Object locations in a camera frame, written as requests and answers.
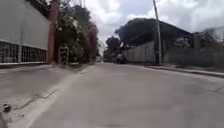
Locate vehicle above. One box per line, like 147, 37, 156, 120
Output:
114, 53, 128, 65

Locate dark tree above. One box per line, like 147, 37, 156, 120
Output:
103, 35, 122, 63

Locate grey concrete road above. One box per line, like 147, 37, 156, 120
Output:
0, 61, 224, 128

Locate leafy trees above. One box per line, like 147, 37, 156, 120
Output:
55, 0, 100, 65

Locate grey utility pole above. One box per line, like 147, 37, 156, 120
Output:
152, 0, 164, 66

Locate dark roofed building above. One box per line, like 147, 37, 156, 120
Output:
115, 17, 194, 51

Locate red brick pillar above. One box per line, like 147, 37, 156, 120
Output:
46, 0, 60, 65

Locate concrete sidewalk kerb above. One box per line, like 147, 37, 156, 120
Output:
145, 64, 224, 80

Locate grey corrugated wall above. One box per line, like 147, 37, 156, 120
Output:
123, 40, 224, 69

